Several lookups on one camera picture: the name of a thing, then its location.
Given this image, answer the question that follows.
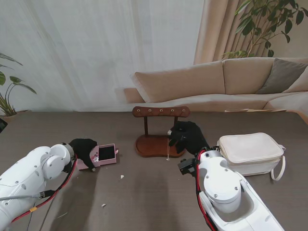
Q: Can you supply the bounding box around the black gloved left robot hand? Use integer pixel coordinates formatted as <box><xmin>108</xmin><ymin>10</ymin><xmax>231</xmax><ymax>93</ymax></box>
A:
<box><xmin>68</xmin><ymin>138</ymin><xmax>99</xmax><ymax>172</ymax></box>

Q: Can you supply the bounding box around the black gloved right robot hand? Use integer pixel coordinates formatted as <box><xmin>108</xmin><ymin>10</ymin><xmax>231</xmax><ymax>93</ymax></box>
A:
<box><xmin>167</xmin><ymin>121</ymin><xmax>210</xmax><ymax>156</ymax></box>

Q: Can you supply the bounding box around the pink floral jewelry box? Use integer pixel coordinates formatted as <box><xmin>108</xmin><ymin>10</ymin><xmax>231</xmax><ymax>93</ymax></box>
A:
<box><xmin>78</xmin><ymin>143</ymin><xmax>120</xmax><ymax>171</ymax></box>

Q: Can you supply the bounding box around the cream white zipper bag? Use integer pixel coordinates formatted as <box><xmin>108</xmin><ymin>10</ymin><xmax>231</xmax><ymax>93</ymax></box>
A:
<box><xmin>217</xmin><ymin>132</ymin><xmax>286</xmax><ymax>181</ymax></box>

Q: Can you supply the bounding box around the beige sofa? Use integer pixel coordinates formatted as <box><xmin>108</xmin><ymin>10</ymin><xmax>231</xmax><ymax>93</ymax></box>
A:
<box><xmin>124</xmin><ymin>57</ymin><xmax>308</xmax><ymax>116</ymax></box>

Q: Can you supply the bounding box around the broad-leaf green houseplant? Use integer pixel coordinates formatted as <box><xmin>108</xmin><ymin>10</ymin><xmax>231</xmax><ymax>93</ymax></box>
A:
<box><xmin>0</xmin><ymin>52</ymin><xmax>37</xmax><ymax>116</ymax></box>

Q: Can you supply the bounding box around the white sheer curtain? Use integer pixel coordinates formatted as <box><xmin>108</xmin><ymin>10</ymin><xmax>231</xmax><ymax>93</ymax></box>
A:
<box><xmin>0</xmin><ymin>0</ymin><xmax>205</xmax><ymax>113</ymax></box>

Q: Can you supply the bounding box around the beige pleated curtain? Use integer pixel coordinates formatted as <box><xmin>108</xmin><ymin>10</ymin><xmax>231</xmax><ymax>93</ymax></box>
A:
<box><xmin>193</xmin><ymin>0</ymin><xmax>308</xmax><ymax>65</ymax></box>

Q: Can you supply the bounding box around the grey sofa cushion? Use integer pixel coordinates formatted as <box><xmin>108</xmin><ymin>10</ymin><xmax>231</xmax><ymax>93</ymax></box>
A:
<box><xmin>256</xmin><ymin>58</ymin><xmax>308</xmax><ymax>94</ymax></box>

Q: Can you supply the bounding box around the beige sofa cushion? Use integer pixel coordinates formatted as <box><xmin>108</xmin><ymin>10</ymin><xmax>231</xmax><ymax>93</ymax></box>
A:
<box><xmin>282</xmin><ymin>72</ymin><xmax>308</xmax><ymax>94</ymax></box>

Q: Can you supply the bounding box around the tall dark-leaf houseplant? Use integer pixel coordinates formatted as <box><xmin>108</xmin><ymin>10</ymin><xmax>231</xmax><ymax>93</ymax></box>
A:
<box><xmin>222</xmin><ymin>0</ymin><xmax>308</xmax><ymax>60</ymax></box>

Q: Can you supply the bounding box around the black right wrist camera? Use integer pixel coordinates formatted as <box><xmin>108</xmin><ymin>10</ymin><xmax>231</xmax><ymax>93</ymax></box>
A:
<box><xmin>177</xmin><ymin>157</ymin><xmax>198</xmax><ymax>176</ymax></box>

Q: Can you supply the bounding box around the red left arm cable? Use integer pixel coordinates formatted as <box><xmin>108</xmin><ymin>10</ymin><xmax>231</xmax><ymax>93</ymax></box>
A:
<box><xmin>12</xmin><ymin>154</ymin><xmax>77</xmax><ymax>223</ymax></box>

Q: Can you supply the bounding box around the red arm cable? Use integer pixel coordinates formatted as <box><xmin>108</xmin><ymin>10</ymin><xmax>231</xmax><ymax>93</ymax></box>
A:
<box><xmin>194</xmin><ymin>154</ymin><xmax>217</xmax><ymax>231</ymax></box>
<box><xmin>12</xmin><ymin>154</ymin><xmax>77</xmax><ymax>223</ymax></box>

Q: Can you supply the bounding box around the brown wooden necklace stand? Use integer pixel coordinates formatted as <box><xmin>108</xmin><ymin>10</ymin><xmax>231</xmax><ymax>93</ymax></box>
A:
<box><xmin>132</xmin><ymin>106</ymin><xmax>191</xmax><ymax>158</ymax></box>

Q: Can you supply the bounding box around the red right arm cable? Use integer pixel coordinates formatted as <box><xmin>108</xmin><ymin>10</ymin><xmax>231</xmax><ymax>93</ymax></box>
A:
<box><xmin>194</xmin><ymin>154</ymin><xmax>217</xmax><ymax>231</ymax></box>

